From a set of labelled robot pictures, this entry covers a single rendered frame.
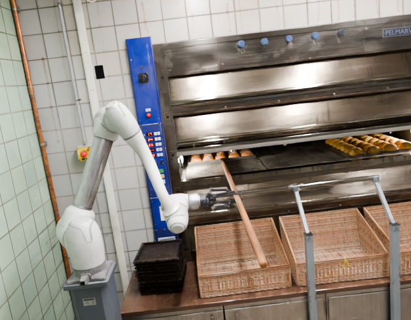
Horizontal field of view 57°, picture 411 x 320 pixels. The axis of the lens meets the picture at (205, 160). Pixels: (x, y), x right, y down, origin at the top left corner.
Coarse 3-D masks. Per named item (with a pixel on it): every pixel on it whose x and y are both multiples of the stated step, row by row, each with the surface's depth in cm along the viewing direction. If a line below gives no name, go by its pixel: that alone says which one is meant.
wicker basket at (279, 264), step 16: (224, 224) 267; (240, 224) 268; (256, 224) 267; (272, 224) 265; (208, 240) 267; (224, 240) 267; (240, 240) 267; (272, 240) 267; (208, 256) 266; (224, 256) 266; (240, 256) 266; (272, 256) 266; (208, 272) 255; (224, 272) 224; (240, 272) 224; (256, 272) 225; (288, 272) 226; (208, 288) 226; (224, 288) 226; (240, 288) 227; (256, 288) 227; (272, 288) 228
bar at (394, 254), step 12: (336, 180) 228; (348, 180) 227; (360, 180) 227; (372, 180) 228; (252, 192) 227; (264, 192) 228; (300, 204) 222; (384, 204) 219; (300, 216) 220; (396, 228) 210; (312, 240) 210; (396, 240) 211; (312, 252) 212; (396, 252) 213; (312, 264) 213; (396, 264) 214; (312, 276) 215; (396, 276) 216; (312, 288) 216; (396, 288) 217; (312, 300) 218; (396, 300) 219; (312, 312) 219; (396, 312) 221
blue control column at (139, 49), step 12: (132, 48) 242; (144, 48) 242; (132, 60) 243; (144, 60) 244; (132, 72) 245; (144, 72) 245; (132, 84) 247; (144, 84) 247; (156, 84) 247; (144, 96) 248; (156, 96) 248; (144, 108) 250; (156, 108) 250; (144, 120) 251; (156, 120) 252; (168, 168) 259; (168, 180) 260; (156, 204) 263; (156, 216) 265; (156, 228) 267
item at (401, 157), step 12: (384, 156) 267; (396, 156) 264; (408, 156) 264; (276, 168) 269; (288, 168) 265; (300, 168) 264; (312, 168) 264; (324, 168) 264; (336, 168) 264; (192, 180) 264; (204, 180) 264; (216, 180) 264
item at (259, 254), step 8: (224, 168) 274; (232, 184) 231; (240, 200) 201; (240, 208) 188; (248, 224) 167; (248, 232) 159; (256, 240) 150; (256, 248) 143; (256, 256) 139; (264, 256) 138; (264, 264) 133
